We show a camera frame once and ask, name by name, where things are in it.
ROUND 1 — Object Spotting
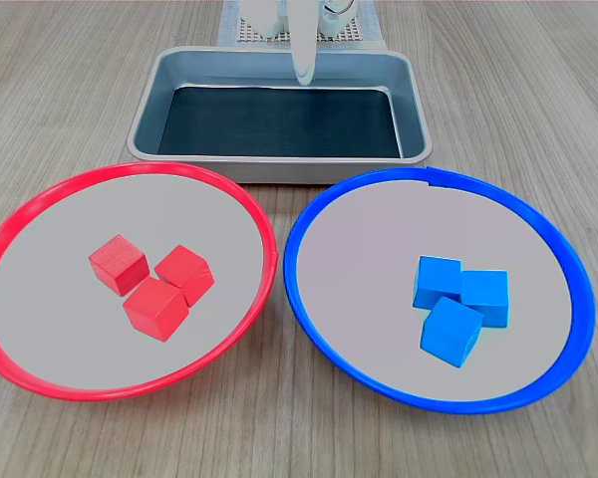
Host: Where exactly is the red cube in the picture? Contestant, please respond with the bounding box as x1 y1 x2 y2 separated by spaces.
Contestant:
123 276 190 343
88 234 150 296
153 244 215 308

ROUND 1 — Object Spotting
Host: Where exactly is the steel tray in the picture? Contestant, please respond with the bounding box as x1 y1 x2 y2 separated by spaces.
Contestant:
127 46 433 185

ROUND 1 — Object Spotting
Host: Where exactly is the blue-rimmed white plate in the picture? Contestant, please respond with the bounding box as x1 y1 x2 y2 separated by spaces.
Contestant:
283 166 597 415

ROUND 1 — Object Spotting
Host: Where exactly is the blue cube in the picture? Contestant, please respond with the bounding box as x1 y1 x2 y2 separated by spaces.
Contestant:
459 269 509 329
420 296 484 369
412 255 463 310

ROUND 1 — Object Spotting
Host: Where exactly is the red-rimmed white plate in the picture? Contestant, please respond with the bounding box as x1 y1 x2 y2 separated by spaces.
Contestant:
0 161 279 403

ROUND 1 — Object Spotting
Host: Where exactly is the pale perforated base plate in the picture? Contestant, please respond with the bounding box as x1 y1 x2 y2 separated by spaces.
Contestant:
236 9 366 44

